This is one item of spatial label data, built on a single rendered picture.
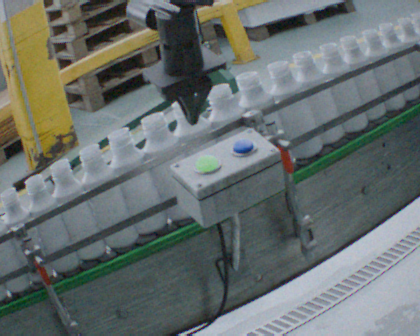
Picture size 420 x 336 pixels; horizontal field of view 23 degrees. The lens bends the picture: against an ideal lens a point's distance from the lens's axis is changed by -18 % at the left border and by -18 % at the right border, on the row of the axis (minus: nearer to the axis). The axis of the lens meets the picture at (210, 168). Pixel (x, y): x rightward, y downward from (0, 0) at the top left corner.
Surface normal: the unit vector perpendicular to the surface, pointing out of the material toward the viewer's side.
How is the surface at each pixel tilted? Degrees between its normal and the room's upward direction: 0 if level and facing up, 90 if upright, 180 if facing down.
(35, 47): 90
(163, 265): 90
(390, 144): 90
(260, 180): 110
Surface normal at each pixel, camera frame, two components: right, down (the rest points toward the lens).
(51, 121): 0.43, 0.15
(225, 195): 0.51, 0.44
